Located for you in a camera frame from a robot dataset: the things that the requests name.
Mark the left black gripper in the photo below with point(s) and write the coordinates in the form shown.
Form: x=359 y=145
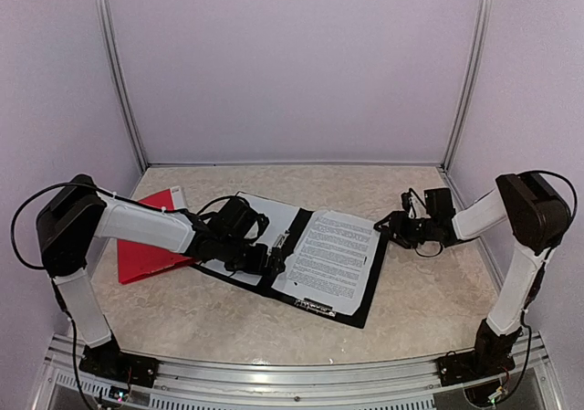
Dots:
x=258 y=266

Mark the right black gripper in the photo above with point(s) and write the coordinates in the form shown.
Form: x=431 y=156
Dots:
x=399 y=226

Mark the black folder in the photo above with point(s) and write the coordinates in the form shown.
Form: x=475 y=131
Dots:
x=288 y=242

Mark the printed text sheet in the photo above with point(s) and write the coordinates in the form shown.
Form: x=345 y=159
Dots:
x=331 y=262

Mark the red folder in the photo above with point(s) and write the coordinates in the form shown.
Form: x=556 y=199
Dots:
x=137 y=261

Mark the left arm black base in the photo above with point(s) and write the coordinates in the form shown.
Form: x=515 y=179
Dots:
x=110 y=362

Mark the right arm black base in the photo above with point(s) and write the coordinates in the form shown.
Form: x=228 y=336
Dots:
x=491 y=355

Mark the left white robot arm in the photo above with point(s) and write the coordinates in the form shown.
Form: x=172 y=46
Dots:
x=80 y=214

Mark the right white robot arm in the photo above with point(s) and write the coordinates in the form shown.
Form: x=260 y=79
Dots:
x=538 y=216

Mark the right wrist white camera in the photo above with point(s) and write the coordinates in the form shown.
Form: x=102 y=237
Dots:
x=407 y=203

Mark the aluminium front rail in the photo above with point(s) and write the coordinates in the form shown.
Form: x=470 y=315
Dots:
x=412 y=383

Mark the right aluminium frame post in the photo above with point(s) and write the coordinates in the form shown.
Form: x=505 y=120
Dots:
x=468 y=87

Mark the aluminium frame post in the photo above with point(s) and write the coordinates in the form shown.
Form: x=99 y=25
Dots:
x=119 y=83
x=468 y=87

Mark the left aluminium frame post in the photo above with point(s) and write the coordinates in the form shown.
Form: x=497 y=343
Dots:
x=119 y=83

